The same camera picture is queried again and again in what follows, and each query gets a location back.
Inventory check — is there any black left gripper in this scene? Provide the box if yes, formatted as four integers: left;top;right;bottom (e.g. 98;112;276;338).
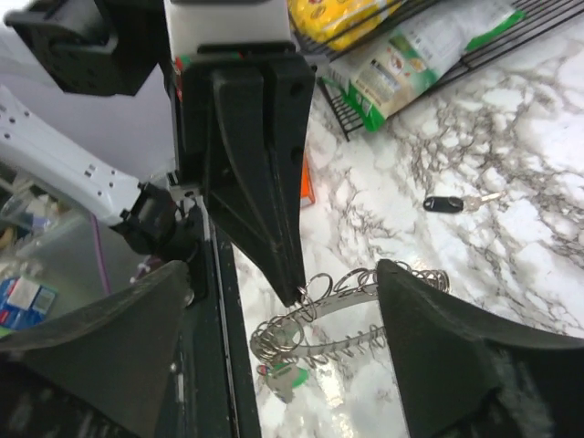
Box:
174;41;315;306

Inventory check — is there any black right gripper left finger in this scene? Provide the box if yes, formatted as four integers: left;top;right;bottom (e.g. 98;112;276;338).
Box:
1;262;189;437

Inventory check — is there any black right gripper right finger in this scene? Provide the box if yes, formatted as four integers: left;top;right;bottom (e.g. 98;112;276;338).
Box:
376;259;583;437

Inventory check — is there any metal numbered key ring disc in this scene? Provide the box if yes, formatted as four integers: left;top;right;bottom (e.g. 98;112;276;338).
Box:
248;260;453;369

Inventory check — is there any key with green tag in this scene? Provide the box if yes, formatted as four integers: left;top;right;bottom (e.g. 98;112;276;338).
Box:
256;363;308;403

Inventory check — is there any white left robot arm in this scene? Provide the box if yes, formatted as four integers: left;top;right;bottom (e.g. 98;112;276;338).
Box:
1;1;315;306

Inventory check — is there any orange razor package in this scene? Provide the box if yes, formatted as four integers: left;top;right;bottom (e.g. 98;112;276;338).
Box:
300;156;316;208

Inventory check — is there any blue green box below table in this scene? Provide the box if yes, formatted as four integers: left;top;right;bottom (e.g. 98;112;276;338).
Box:
0;276;57;337

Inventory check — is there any green white packet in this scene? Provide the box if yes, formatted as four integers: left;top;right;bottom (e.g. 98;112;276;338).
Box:
324;1;525;131

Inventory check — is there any yellow Lays chips bag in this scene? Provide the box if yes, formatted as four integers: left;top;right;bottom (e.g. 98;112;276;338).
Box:
287;0;404;51

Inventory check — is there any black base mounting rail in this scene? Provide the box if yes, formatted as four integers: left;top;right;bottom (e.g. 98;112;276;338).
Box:
155;201;262;437

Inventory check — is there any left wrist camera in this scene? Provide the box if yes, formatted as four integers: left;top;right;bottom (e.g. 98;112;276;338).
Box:
163;0;291;57

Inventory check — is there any black wire basket rack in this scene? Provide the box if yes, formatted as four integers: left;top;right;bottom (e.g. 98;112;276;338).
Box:
287;0;583;135

